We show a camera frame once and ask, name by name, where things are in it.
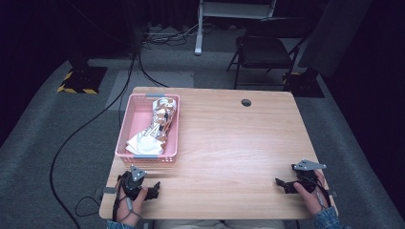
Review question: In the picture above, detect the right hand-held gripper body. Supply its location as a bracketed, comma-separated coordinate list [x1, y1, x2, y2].
[290, 158, 328, 194]

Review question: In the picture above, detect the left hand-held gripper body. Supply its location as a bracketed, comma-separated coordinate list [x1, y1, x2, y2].
[119, 165, 153, 201]

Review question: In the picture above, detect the person's left hand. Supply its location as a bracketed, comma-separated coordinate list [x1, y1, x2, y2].
[114, 177, 149, 224]

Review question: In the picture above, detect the person's right hand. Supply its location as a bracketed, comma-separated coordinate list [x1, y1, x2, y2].
[292, 170, 330, 218]

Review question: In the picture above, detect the crumpled white paper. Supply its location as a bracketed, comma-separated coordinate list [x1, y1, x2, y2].
[125, 128, 166, 156]

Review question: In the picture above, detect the pink plastic basket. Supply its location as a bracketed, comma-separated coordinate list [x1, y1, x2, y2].
[115, 93, 181, 164]

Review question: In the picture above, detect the crumpled silver foil wrapper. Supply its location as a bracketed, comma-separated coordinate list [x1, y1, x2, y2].
[143, 96, 178, 150]

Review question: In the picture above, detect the black yellow striped stand base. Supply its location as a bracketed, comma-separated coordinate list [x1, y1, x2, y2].
[56, 66, 109, 95]
[282, 71, 326, 99]

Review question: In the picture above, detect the black folding chair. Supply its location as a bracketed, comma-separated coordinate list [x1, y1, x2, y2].
[226, 17, 309, 91]

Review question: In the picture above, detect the grey hanging curtain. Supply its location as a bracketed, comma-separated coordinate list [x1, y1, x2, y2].
[298, 0, 374, 78]

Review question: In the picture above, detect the white metal stand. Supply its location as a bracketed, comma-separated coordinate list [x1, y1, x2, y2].
[194, 0, 279, 57]

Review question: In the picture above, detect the left hand-held gripper cable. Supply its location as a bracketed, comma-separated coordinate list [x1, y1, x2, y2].
[111, 181, 143, 223]

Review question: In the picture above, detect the hand-held gripper cable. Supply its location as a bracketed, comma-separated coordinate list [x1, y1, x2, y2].
[111, 181, 143, 223]
[301, 177, 332, 211]

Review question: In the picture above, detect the right hand-held gripper cable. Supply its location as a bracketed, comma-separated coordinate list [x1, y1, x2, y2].
[301, 177, 332, 211]

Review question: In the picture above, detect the black looped cable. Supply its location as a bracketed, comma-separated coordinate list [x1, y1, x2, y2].
[74, 196, 103, 219]

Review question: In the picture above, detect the long black floor cable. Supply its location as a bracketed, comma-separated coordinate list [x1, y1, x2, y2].
[49, 52, 139, 229]

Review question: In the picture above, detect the bundle of floor cables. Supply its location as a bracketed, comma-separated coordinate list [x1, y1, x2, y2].
[141, 22, 204, 48]

